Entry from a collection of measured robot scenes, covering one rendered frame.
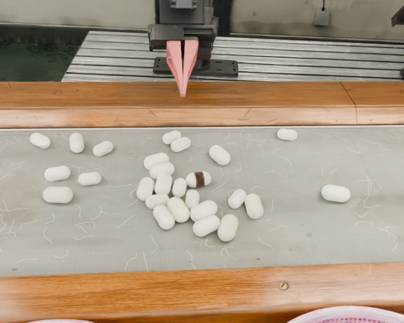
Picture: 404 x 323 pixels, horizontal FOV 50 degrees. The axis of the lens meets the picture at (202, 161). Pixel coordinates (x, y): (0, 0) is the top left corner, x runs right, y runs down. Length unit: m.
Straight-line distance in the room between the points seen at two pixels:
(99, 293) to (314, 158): 0.38
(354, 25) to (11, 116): 2.35
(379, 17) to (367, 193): 2.28
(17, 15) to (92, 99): 2.20
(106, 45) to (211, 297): 0.85
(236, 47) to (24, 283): 0.86
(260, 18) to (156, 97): 2.00
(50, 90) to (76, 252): 0.35
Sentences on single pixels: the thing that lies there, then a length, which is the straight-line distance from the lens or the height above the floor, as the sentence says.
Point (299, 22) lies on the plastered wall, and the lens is 2.75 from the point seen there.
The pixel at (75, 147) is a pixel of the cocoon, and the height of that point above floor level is 0.75.
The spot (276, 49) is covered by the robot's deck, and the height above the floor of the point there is 0.67.
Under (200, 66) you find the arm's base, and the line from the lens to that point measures 1.02.
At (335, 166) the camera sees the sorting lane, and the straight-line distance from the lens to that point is 0.68.
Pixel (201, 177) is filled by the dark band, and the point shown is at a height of 0.76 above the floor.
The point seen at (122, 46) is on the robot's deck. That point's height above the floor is 0.67.
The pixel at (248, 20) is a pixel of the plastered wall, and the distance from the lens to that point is 2.71.
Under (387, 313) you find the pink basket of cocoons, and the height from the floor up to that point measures 0.77.
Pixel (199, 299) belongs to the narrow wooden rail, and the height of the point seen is 0.76.
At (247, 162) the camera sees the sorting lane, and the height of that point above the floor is 0.74.
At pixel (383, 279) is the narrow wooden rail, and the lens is 0.52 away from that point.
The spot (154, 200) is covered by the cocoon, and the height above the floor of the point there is 0.76.
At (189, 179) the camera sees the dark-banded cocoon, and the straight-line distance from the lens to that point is 0.59.
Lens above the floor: 1.14
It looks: 39 degrees down
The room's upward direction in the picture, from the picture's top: 3 degrees clockwise
